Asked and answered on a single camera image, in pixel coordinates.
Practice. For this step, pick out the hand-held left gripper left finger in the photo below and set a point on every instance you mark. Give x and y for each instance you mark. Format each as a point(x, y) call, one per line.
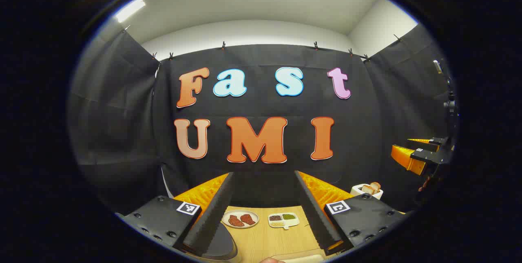
point(216, 214)

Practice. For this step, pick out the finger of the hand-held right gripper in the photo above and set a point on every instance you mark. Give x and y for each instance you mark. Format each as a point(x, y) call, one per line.
point(408, 161)
point(426, 141)

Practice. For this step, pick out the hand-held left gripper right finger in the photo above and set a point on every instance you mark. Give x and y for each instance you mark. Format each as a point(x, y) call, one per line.
point(316, 218)

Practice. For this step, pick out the dark grey rice cooker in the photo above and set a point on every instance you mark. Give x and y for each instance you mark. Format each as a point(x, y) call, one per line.
point(222, 242)

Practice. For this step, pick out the white round plate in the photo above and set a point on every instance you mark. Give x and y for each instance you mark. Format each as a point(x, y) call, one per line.
point(225, 219)

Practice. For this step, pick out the red meat piece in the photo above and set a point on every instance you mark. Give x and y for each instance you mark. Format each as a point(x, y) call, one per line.
point(235, 220)
point(248, 218)

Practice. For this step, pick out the white divided grain dish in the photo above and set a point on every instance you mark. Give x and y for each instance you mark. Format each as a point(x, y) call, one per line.
point(283, 221)

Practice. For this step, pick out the toast bread slice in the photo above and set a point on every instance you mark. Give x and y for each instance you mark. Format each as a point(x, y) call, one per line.
point(376, 185)
point(368, 189)

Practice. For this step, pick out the white toaster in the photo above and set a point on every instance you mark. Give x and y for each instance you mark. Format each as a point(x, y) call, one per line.
point(359, 191)

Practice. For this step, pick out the ceiling light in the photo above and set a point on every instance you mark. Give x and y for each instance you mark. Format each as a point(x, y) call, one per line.
point(129, 9)

